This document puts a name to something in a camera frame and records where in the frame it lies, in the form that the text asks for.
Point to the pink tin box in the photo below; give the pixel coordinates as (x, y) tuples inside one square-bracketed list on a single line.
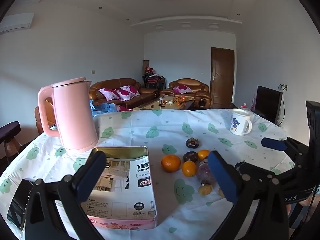
[(147, 220)]

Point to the tall patterned vase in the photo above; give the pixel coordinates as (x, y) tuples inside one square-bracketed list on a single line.
[(145, 66)]

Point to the white green-print tablecloth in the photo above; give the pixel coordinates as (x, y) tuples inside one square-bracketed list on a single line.
[(170, 130)]

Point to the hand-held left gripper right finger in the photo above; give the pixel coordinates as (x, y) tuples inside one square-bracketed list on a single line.
[(222, 175)]

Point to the brown leather armchair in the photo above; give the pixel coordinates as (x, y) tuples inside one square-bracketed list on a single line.
[(186, 82), (48, 112)]

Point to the brown wooden door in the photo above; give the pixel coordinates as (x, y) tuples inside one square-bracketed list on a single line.
[(222, 77)]

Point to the blue plaid cloth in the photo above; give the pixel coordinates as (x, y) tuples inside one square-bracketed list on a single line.
[(102, 108)]

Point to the white air conditioner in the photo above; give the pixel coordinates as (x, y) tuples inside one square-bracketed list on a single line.
[(16, 22)]

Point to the printed paper sheet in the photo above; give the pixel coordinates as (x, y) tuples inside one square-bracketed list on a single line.
[(130, 177)]

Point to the black smartphone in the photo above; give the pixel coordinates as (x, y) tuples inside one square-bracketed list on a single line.
[(18, 202)]

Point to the small red bottle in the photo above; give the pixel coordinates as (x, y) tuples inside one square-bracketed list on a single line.
[(244, 105)]

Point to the red plush toys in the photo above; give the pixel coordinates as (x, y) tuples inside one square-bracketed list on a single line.
[(150, 70)]

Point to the mandarin orange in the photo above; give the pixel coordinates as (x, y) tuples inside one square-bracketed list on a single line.
[(170, 163), (189, 169), (203, 154)]

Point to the black television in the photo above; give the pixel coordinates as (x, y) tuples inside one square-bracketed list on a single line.
[(268, 103)]

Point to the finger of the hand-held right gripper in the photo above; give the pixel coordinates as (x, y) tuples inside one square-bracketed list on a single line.
[(273, 144), (252, 168)]

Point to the dark round stool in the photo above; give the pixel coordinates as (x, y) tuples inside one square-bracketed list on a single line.
[(10, 130)]

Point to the wall socket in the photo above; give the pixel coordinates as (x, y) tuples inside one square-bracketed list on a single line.
[(283, 87)]

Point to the small yellow fruit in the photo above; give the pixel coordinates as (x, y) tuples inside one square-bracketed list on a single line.
[(221, 192), (205, 190)]

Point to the pink upright panel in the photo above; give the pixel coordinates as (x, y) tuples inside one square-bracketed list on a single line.
[(255, 102)]

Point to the wooden coffee table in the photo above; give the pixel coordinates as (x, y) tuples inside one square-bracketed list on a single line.
[(155, 105)]

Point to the purple passion fruit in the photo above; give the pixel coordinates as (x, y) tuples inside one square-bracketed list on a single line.
[(205, 175)]

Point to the dark purple mangosteen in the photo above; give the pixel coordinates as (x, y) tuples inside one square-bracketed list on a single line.
[(190, 156), (193, 143)]

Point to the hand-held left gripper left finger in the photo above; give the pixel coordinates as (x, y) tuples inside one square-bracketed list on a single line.
[(86, 180)]

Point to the brown leather long sofa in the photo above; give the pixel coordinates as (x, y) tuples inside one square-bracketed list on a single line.
[(112, 83)]

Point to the heap of orange fruits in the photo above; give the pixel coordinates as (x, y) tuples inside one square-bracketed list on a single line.
[(181, 100)]

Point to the pink floral pillow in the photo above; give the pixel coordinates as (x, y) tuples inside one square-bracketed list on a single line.
[(127, 92), (182, 89), (108, 94)]

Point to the stacked dark chairs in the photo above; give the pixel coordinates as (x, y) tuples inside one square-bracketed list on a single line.
[(155, 82)]

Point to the pink electric kettle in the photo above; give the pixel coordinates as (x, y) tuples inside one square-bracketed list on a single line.
[(72, 115)]

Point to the white printed mug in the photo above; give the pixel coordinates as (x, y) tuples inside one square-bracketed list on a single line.
[(238, 125)]

